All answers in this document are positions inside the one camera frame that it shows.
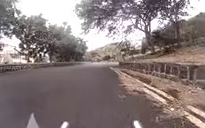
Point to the pale concrete kerb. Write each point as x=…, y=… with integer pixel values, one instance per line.
x=156, y=94

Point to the grey asphalt road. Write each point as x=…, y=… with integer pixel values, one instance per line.
x=73, y=93

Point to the pale building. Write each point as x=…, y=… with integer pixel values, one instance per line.
x=5, y=55

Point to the distant hill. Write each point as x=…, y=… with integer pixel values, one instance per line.
x=106, y=51

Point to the dry grassy slope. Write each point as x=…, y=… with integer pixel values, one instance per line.
x=186, y=53

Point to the low stone wall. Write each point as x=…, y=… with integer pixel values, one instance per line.
x=20, y=66
x=176, y=70

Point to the large tree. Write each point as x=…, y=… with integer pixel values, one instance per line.
x=146, y=33

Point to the robot's own part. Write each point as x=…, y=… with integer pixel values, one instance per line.
x=137, y=124
x=64, y=125

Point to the row of trees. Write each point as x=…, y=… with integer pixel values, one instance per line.
x=46, y=40

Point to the brown dirt strip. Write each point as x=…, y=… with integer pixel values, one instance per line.
x=176, y=90

